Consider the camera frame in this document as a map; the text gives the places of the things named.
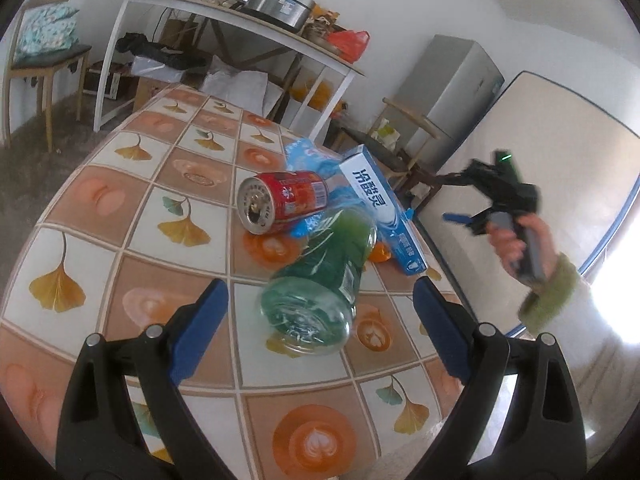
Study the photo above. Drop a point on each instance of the black cloth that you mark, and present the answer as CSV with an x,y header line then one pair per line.
x,y
160,52

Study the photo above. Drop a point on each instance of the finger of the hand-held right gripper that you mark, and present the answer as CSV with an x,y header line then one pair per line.
x,y
457,218
475,172

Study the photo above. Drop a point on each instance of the wooden chair with cushion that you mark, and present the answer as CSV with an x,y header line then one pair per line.
x,y
47,65

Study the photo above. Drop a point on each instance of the cardboard box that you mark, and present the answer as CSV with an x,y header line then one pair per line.
x,y
147,92

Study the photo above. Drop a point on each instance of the green plastic bottle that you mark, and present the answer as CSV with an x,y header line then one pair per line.
x,y
320,285

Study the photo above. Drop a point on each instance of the blue toothpaste box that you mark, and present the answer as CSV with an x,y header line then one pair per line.
x,y
380,200

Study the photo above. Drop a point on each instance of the orange plastic bag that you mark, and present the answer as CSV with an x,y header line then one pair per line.
x,y
350,45

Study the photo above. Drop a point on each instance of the wooden armchair dark seat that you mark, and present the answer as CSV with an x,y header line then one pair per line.
x,y
380,150

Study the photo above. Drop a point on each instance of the blue plastic wrapper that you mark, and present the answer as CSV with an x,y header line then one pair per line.
x,y
307,157

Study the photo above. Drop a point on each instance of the person's right hand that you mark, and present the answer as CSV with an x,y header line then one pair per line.
x,y
505,245

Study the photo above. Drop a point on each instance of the floral cushion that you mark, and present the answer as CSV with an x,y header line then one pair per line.
x,y
45,27

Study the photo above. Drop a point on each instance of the silver rice cooker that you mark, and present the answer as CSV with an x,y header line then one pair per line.
x,y
280,2

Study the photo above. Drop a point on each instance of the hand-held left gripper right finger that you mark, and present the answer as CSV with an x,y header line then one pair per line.
x,y
442,330

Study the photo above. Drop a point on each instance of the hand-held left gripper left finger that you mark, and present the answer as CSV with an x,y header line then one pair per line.
x,y
200,330

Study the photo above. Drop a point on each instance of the white woven sacks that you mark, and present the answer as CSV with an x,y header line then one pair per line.
x,y
240,82

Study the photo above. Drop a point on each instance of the tile pattern tablecloth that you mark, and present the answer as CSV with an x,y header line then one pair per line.
x,y
125,240

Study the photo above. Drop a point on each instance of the person's right forearm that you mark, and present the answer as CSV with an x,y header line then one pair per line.
x,y
550,295

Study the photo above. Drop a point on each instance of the white paper bag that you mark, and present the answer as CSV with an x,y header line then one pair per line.
x,y
385,132

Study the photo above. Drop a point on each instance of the white mattress blue edge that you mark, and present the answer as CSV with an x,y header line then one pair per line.
x,y
550,130

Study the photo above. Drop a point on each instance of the white side table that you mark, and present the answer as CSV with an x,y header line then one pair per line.
x,y
280,35

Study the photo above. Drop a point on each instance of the grey refrigerator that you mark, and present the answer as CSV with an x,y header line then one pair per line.
x,y
450,90

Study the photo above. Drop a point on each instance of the red drink can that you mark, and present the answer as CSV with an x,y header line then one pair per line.
x,y
285,200

